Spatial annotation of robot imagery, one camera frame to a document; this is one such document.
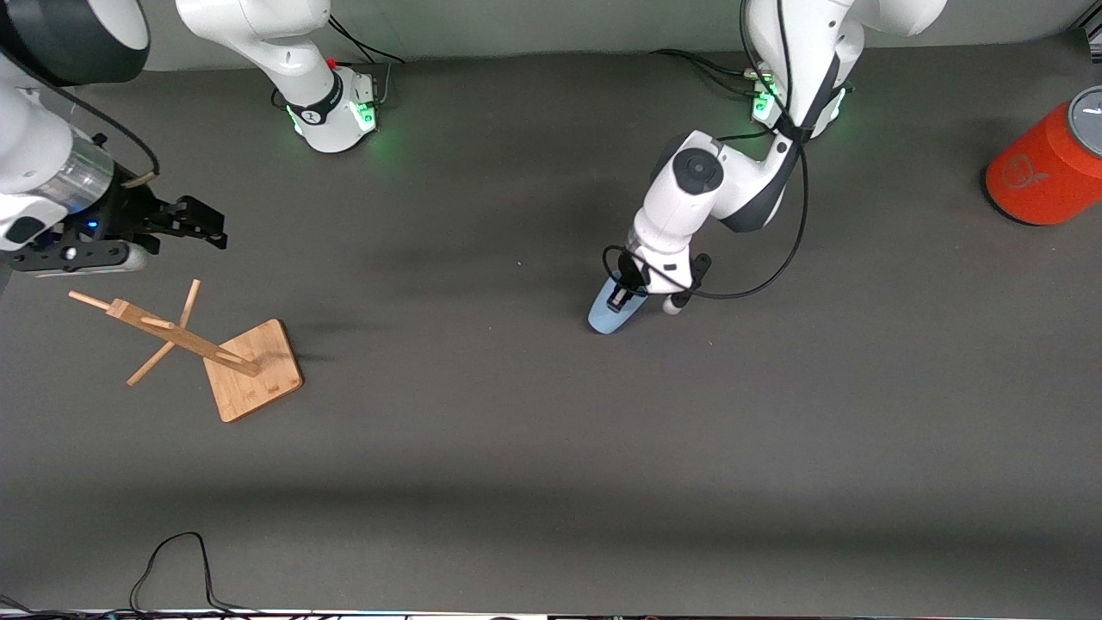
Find light blue cup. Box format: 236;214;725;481
587;270;648;336

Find wooden cup rack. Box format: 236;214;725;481
68;278;305;424

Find orange can with fruit logo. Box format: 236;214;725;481
985;84;1102;227

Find black left arm base cables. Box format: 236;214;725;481
648;47;776;97

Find black arm base cables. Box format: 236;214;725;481
648;47;776;97
323;15;411;109

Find black right arm base cables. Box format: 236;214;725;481
323;15;411;109

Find black looped cable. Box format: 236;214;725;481
129;531;263;616

